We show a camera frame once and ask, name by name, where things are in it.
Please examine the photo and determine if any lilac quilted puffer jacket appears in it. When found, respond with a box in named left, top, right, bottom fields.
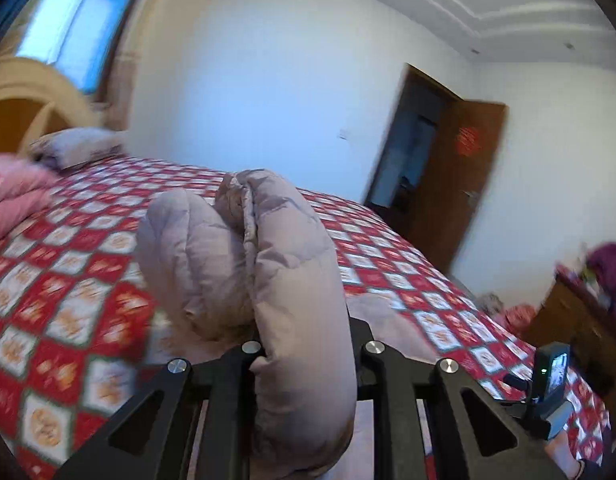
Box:
left=136, top=169, right=436, bottom=479

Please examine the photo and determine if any clothes pile on floor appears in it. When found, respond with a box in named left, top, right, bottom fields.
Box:
left=475, top=292, right=536, bottom=336

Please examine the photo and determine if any person's right hand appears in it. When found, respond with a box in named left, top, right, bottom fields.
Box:
left=544, top=430, right=584, bottom=480

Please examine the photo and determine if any brown wooden dresser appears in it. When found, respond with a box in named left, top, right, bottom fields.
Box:
left=521, top=266, right=616, bottom=400

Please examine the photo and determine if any purple cloth on dresser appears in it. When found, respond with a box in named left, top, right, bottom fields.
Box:
left=586, top=243, right=616, bottom=289

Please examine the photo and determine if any brown wooden door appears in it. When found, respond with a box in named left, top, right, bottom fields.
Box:
left=407, top=101, right=508, bottom=273

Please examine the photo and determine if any red double-happiness door sticker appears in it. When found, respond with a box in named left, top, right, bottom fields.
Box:
left=455, top=127, right=480, bottom=157

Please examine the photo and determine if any pink folded quilt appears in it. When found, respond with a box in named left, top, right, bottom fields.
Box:
left=0, top=154, right=60, bottom=240

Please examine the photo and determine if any striped pillow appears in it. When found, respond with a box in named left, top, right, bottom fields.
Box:
left=28, top=127, right=125, bottom=172

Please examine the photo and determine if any beige right curtain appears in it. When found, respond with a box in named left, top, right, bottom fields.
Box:
left=91, top=0, right=158, bottom=131

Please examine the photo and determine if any cream wooden headboard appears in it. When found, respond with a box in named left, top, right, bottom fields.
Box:
left=0, top=58, right=102, bottom=156

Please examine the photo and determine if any dark door frame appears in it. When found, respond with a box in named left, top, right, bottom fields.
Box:
left=363, top=65, right=462, bottom=208

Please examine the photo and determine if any window with blue frame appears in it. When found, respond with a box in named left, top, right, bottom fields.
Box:
left=14, top=0, right=133, bottom=94

